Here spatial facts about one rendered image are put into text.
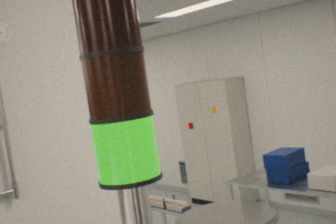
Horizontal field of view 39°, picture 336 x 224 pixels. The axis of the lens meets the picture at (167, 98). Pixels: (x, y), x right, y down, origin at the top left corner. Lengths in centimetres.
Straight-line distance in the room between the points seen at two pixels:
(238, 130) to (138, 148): 699
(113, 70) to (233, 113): 694
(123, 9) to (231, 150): 699
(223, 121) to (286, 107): 98
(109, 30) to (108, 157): 9
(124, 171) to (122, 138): 2
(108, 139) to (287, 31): 655
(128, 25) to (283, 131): 680
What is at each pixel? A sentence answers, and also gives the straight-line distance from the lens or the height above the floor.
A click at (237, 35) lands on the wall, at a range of 748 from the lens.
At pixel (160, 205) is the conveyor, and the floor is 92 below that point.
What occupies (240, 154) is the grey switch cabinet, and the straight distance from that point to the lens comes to 739.
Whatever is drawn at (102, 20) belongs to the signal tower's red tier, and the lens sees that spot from 35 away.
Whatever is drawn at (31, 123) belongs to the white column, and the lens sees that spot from 186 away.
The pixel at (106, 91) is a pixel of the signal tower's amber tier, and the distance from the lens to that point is 35.
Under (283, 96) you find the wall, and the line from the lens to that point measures 703.
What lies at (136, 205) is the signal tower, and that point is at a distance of 38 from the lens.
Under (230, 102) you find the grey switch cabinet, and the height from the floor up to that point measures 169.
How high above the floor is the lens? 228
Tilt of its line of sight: 3 degrees down
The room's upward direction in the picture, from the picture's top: 8 degrees counter-clockwise
